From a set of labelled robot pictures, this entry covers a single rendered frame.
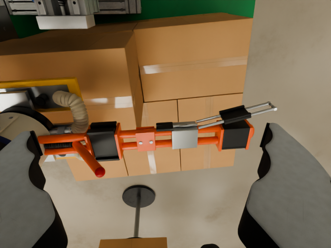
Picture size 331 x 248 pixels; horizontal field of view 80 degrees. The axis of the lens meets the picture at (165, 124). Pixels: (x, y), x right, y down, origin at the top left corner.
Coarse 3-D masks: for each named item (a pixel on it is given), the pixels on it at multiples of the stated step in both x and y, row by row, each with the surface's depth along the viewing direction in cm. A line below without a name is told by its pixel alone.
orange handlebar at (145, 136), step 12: (120, 132) 52; (132, 132) 52; (144, 132) 52; (156, 132) 53; (168, 132) 53; (204, 132) 53; (252, 132) 54; (132, 144) 55; (144, 144) 54; (156, 144) 55; (168, 144) 55; (204, 144) 56
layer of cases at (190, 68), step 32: (64, 32) 112; (96, 32) 99; (160, 32) 99; (192, 32) 100; (224, 32) 101; (160, 64) 108; (192, 64) 108; (224, 64) 109; (160, 96) 117; (192, 96) 118; (224, 96) 120; (128, 160) 142; (160, 160) 144; (192, 160) 145; (224, 160) 147
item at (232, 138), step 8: (224, 128) 52; (232, 128) 52; (240, 128) 52; (248, 128) 52; (224, 136) 53; (232, 136) 53; (240, 136) 53; (248, 136) 53; (216, 144) 57; (224, 144) 54; (232, 144) 54; (240, 144) 54; (248, 144) 54
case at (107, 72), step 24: (0, 48) 75; (24, 48) 72; (48, 48) 70; (72, 48) 67; (96, 48) 65; (120, 48) 64; (0, 72) 66; (24, 72) 67; (48, 72) 67; (72, 72) 68; (96, 72) 68; (120, 72) 69; (96, 96) 73; (120, 96) 73; (72, 120) 77; (96, 120) 78; (120, 120) 78
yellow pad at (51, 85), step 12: (0, 84) 56; (12, 84) 56; (24, 84) 56; (36, 84) 56; (48, 84) 56; (60, 84) 56; (72, 84) 57; (36, 96) 57; (48, 96) 58; (0, 108) 59; (36, 108) 59; (48, 108) 60; (60, 108) 60
